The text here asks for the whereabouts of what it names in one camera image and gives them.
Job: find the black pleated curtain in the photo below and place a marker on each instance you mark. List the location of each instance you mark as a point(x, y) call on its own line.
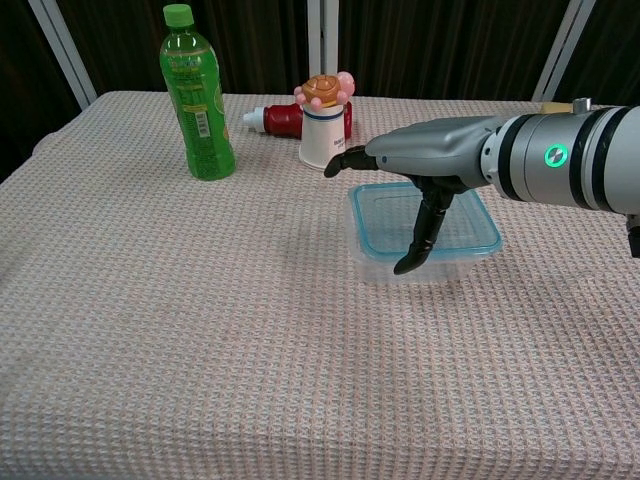
point(425, 40)

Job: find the clear plastic container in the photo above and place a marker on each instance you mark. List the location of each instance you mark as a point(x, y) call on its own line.
point(385, 272)

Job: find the blue translucent lid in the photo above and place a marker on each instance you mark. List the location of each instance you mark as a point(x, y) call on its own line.
point(380, 215)

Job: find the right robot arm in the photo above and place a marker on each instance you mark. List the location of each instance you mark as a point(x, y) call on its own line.
point(575, 160)

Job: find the white frame post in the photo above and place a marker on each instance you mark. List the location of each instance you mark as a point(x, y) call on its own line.
point(322, 35)
point(62, 50)
point(565, 50)

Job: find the green drink bottle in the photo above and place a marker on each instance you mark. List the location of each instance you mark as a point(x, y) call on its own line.
point(200, 110)

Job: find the beige waffle tablecloth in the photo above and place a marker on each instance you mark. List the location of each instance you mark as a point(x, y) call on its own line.
point(200, 325)

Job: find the red ketchup bottle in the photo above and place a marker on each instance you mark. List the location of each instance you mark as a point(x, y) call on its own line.
point(280, 119)

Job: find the pink hamburger toy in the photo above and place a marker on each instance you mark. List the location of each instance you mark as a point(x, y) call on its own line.
point(325, 90)

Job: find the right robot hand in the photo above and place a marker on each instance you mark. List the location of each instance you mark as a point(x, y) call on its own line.
point(430, 150)

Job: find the small orange-topped cup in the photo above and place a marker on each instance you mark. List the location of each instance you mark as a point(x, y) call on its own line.
point(320, 142)

